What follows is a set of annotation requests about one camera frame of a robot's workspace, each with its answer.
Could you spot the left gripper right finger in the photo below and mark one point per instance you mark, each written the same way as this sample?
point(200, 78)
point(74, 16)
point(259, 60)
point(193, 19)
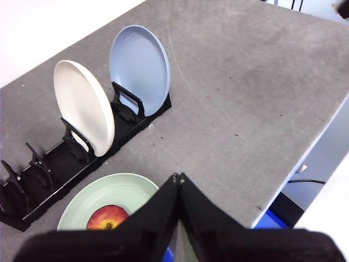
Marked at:
point(231, 243)

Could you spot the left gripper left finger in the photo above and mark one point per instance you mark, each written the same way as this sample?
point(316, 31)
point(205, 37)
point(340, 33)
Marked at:
point(131, 240)

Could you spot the red yellow apple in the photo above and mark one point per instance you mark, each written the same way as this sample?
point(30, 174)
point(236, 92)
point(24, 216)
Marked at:
point(106, 218)

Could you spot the green plate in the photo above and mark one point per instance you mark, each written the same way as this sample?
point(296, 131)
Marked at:
point(109, 191)

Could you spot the black plate rack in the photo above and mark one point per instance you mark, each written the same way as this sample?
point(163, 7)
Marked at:
point(58, 163)

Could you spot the cream plate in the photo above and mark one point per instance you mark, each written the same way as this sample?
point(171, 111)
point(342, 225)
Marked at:
point(81, 103)

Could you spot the blue plate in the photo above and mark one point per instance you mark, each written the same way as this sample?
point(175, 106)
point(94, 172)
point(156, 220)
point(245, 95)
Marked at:
point(139, 62)

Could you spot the blue box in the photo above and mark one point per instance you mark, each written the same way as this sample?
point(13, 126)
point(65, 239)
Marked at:
point(275, 221)

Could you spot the white panel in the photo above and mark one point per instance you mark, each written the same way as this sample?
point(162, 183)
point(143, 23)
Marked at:
point(327, 202)

